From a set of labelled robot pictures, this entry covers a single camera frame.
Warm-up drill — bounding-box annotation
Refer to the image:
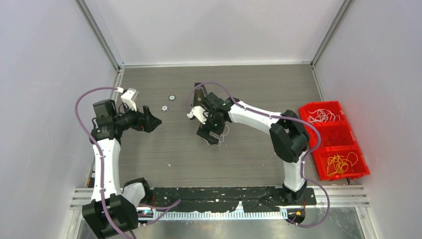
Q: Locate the red plastic bin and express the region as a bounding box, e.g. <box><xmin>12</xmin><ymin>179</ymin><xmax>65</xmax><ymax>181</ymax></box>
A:
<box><xmin>299</xmin><ymin>101</ymin><xmax>370</xmax><ymax>181</ymax></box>

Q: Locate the white wire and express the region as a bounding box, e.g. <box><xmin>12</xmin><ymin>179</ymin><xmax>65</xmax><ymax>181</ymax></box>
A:
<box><xmin>206</xmin><ymin>124</ymin><xmax>230</xmax><ymax>146</ymax></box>
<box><xmin>307</xmin><ymin>108</ymin><xmax>342</xmax><ymax>124</ymax></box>

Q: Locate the white slotted cable duct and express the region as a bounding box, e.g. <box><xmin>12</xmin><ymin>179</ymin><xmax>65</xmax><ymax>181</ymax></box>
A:
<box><xmin>160</xmin><ymin>210</ymin><xmax>288</xmax><ymax>221</ymax></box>

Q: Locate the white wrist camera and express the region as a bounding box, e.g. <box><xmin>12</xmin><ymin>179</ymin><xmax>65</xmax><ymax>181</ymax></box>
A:
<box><xmin>187</xmin><ymin>106</ymin><xmax>209</xmax><ymax>124</ymax></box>
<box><xmin>117</xmin><ymin>87</ymin><xmax>139</xmax><ymax>112</ymax></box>

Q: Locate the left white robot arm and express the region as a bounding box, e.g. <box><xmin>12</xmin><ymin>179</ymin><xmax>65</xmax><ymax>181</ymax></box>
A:
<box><xmin>82</xmin><ymin>100</ymin><xmax>162</xmax><ymax>239</ymax></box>

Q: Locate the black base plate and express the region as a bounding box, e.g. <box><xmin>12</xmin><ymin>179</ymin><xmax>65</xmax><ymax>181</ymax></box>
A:
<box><xmin>147</xmin><ymin>186</ymin><xmax>317</xmax><ymax>213</ymax></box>

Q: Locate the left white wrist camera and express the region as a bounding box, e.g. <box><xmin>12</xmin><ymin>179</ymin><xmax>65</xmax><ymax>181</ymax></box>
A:
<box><xmin>117</xmin><ymin>87</ymin><xmax>139</xmax><ymax>112</ymax></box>

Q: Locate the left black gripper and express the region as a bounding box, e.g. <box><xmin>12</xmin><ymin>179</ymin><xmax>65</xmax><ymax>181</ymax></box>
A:
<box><xmin>113</xmin><ymin>102</ymin><xmax>161</xmax><ymax>133</ymax></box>

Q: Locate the yellow wire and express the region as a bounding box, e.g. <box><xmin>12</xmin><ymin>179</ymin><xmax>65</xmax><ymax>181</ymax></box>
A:
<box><xmin>326</xmin><ymin>151</ymin><xmax>359</xmax><ymax>177</ymax></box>

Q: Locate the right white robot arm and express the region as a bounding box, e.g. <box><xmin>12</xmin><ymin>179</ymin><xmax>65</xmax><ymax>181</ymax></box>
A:
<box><xmin>187</xmin><ymin>93</ymin><xmax>310</xmax><ymax>205</ymax></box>

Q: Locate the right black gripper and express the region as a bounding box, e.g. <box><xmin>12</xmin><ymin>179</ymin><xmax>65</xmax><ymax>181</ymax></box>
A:
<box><xmin>197</xmin><ymin>111</ymin><xmax>226</xmax><ymax>145</ymax></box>

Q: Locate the black metronome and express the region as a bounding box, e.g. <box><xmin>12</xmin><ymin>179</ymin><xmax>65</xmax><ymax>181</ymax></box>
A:
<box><xmin>192</xmin><ymin>83</ymin><xmax>208</xmax><ymax>110</ymax></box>

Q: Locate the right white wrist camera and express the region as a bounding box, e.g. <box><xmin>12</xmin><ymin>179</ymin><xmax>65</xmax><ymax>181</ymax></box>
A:
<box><xmin>187</xmin><ymin>106</ymin><xmax>209</xmax><ymax>124</ymax></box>

